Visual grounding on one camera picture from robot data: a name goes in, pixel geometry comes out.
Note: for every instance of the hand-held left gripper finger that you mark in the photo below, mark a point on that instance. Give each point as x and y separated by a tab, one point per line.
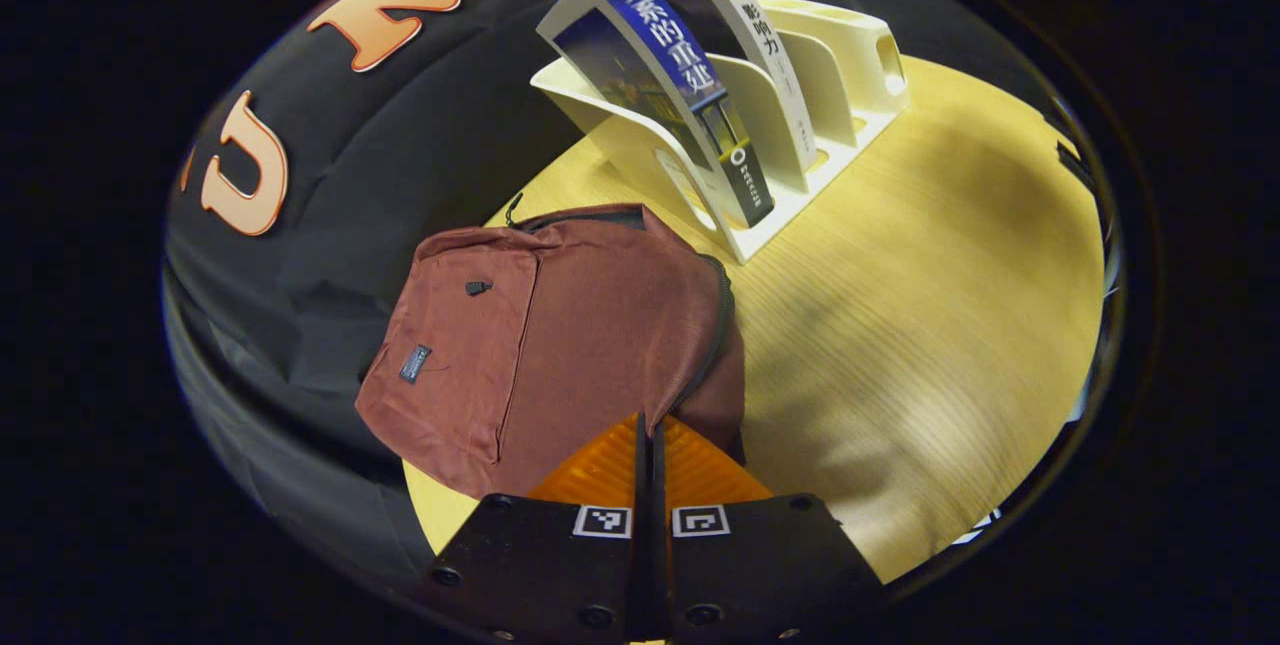
641	485
661	485

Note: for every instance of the dark red schoolbag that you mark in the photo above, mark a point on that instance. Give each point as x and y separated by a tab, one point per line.
590	335

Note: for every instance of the blue book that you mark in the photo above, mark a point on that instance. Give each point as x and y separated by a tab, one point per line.
665	45

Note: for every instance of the white book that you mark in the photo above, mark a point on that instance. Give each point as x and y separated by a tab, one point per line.
770	55

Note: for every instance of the white bookshelf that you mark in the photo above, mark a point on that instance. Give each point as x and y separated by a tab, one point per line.
850	75

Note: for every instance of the black backdrop cloth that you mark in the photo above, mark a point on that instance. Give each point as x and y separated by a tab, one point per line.
330	225

